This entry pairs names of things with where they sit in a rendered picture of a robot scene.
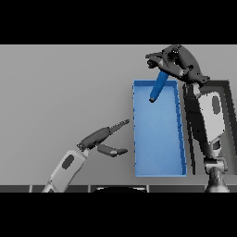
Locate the blue pipe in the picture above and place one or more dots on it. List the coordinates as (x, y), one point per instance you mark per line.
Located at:
(158, 87)

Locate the dark grey bin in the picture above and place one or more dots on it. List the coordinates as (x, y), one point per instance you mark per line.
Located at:
(230, 123)

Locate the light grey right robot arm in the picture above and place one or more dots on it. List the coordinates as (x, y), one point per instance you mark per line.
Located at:
(209, 123)

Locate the blue bin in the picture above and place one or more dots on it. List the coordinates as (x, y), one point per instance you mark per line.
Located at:
(159, 132)

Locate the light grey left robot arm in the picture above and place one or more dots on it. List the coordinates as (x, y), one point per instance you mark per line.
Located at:
(65, 168)

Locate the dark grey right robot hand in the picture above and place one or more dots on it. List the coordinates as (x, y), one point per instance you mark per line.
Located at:
(182, 63)

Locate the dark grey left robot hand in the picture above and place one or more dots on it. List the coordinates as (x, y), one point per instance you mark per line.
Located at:
(98, 137)

